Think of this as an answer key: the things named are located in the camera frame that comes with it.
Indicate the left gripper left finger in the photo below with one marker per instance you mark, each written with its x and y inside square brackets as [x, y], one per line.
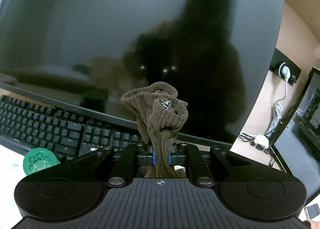
[126, 168]

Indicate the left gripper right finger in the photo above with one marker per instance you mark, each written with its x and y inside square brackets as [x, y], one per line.
[190, 157]

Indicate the brown corduroy garment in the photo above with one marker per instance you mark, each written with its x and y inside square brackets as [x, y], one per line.
[160, 115]

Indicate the black keyboard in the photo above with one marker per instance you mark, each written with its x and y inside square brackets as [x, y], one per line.
[25, 126]

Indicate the green round lid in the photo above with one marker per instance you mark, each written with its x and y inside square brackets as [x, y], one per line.
[38, 159]

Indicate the black glass-sided PC case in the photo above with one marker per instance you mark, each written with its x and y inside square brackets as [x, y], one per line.
[296, 139]

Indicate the black power strip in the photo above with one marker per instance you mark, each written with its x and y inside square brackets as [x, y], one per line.
[282, 66]

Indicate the black computer monitor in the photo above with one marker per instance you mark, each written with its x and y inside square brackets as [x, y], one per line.
[83, 55]

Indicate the smartphone with clear case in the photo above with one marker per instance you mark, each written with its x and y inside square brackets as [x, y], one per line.
[312, 211]

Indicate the white cable bundle wad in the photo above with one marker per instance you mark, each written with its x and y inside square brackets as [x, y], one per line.
[262, 141]

